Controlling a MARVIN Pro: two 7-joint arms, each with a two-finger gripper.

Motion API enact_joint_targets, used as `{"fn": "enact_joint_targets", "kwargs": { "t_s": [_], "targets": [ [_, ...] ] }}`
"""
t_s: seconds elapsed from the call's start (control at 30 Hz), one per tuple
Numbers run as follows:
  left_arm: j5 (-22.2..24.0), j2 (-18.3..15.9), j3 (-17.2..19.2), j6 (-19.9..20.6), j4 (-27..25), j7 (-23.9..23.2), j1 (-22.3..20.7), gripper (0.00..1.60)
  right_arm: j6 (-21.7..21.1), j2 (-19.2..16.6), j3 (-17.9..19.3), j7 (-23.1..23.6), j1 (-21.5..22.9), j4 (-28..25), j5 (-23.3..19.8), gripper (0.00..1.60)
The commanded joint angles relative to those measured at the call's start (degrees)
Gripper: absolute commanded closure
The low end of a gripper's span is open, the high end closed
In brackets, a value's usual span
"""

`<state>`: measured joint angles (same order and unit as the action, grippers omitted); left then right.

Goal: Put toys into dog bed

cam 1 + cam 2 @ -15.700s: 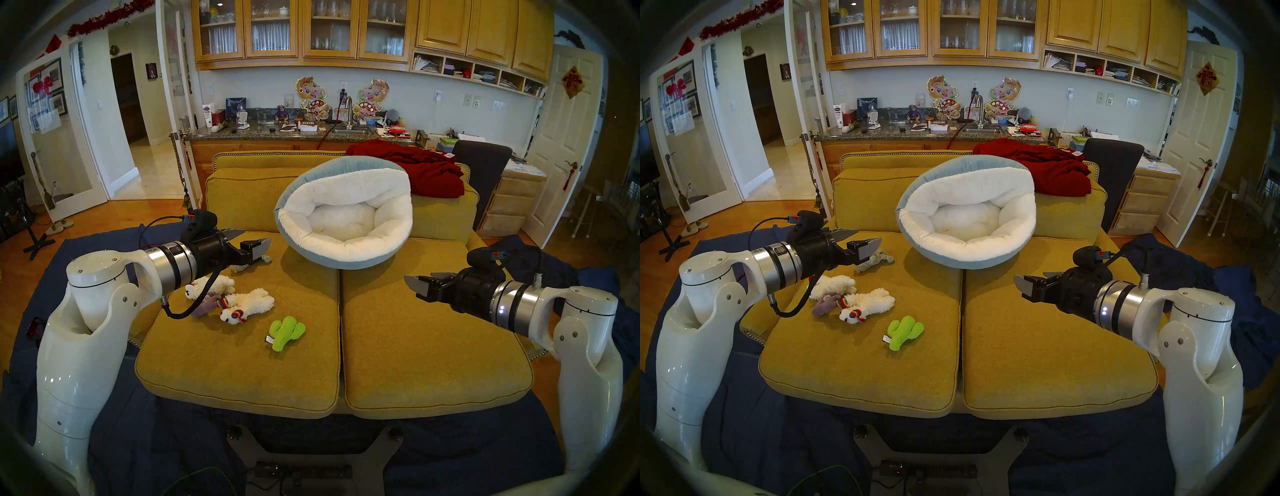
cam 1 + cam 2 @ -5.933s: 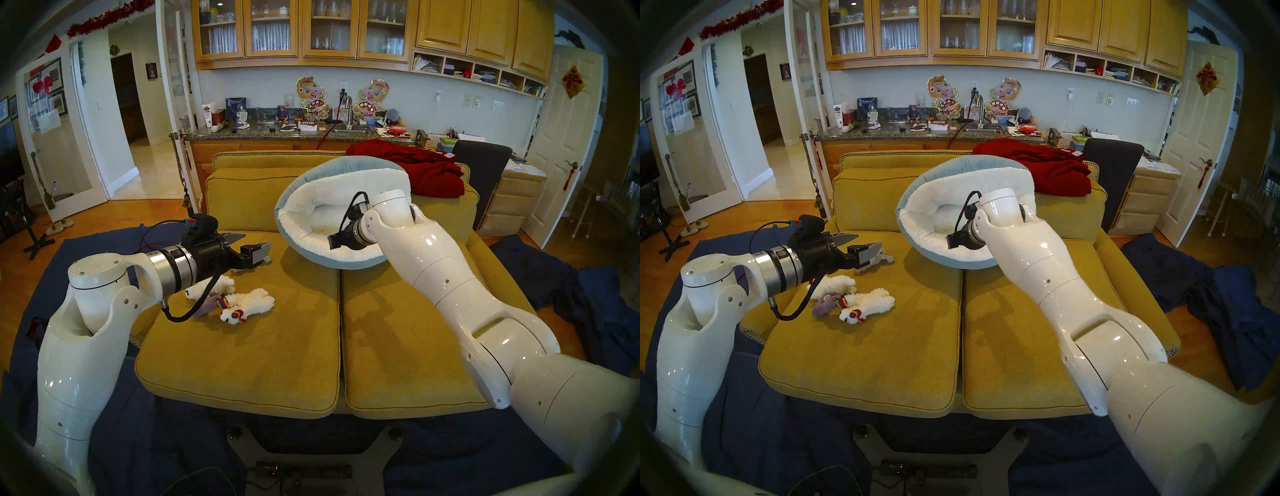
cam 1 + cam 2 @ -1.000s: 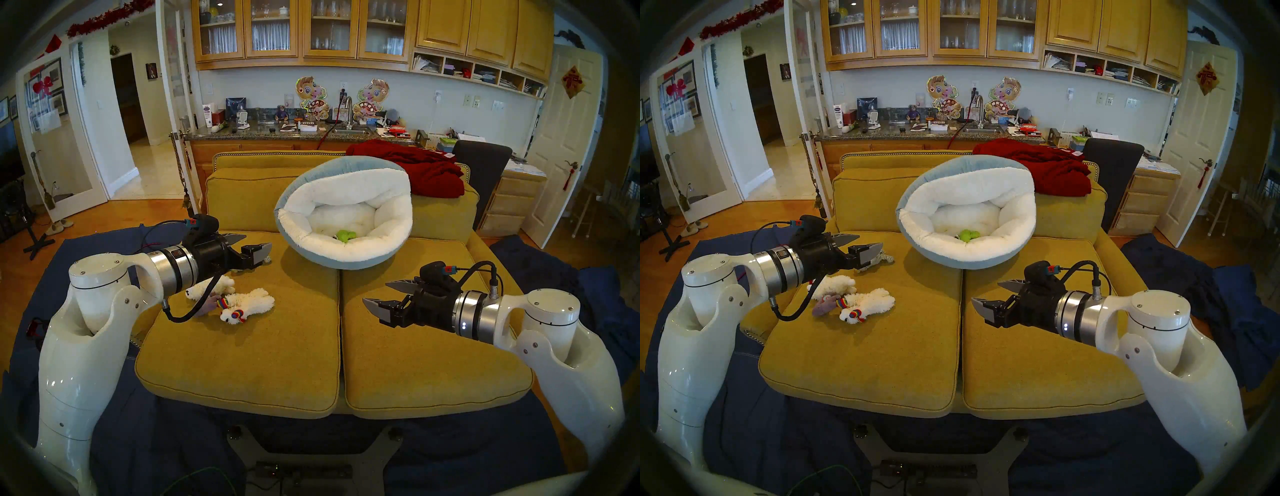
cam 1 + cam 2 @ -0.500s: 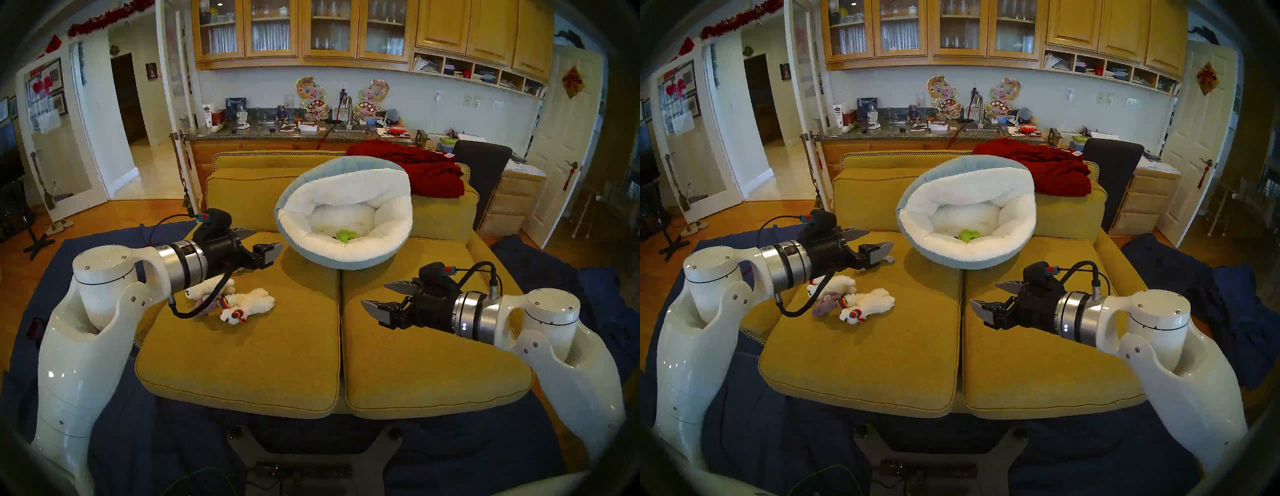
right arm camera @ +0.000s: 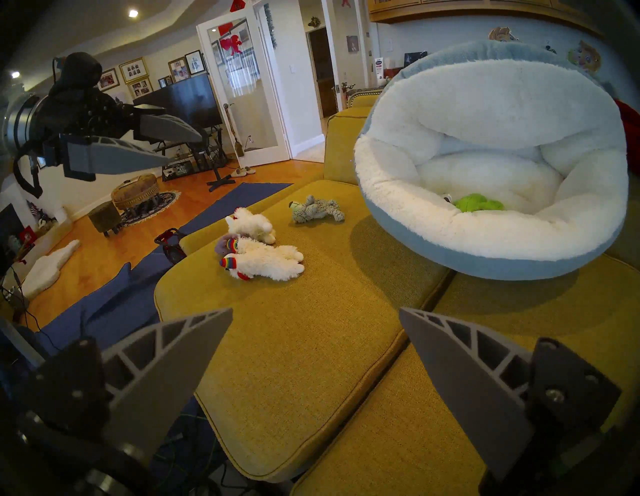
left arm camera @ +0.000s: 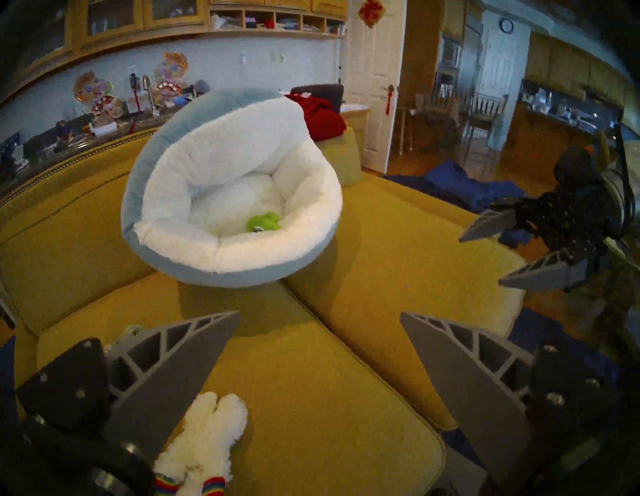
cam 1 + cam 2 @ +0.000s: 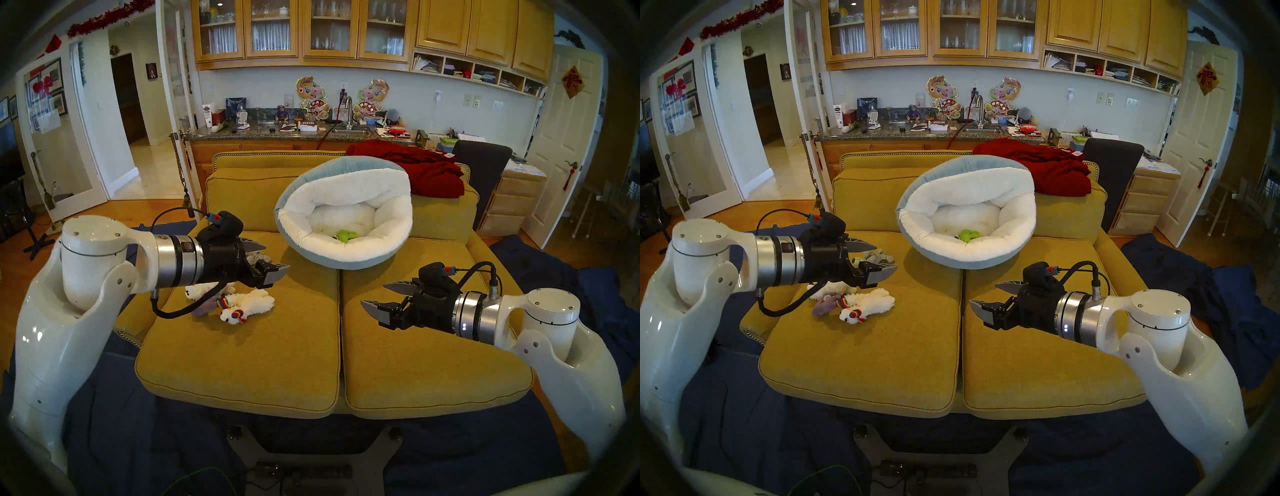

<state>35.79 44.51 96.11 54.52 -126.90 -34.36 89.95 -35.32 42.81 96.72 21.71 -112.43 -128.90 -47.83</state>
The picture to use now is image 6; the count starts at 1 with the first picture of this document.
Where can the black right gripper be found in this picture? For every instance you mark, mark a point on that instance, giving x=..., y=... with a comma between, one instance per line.
x=570, y=220

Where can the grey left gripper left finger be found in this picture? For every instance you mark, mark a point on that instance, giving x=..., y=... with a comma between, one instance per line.
x=165, y=370

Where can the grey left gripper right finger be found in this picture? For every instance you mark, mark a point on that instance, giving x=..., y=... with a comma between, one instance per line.
x=475, y=380

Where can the white llama plush rainbow trim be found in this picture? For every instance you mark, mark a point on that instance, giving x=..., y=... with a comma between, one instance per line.
x=205, y=440

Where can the green cactus plush toy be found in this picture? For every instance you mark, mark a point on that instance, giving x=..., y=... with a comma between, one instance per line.
x=264, y=222

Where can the blue white plush dog bed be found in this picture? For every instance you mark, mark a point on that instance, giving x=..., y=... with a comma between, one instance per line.
x=235, y=150

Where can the yellow fabric sofa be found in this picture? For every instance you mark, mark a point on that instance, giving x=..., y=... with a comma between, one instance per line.
x=325, y=400

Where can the wooden drawer cabinet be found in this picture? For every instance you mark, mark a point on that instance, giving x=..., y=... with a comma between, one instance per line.
x=357, y=125

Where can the white panel door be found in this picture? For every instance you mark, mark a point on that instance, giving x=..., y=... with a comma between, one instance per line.
x=375, y=75

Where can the red blanket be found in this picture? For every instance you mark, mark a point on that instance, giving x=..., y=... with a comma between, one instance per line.
x=322, y=120

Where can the dark office chair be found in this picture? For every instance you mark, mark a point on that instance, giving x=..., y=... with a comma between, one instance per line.
x=327, y=92

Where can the granite kitchen counter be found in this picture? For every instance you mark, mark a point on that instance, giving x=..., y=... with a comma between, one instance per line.
x=60, y=145

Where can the red diamond door ornament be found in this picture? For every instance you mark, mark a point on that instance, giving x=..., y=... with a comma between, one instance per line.
x=371, y=12

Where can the cartoon child paper decoration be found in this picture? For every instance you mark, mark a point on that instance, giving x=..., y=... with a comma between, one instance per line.
x=97, y=97
x=171, y=75

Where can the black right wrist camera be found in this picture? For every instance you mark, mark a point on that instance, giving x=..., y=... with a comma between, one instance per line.
x=575, y=167

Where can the round wall clock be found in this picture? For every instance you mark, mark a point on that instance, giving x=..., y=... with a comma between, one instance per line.
x=506, y=25

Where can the wooden wall cabinets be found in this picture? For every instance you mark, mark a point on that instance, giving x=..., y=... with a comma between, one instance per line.
x=125, y=20

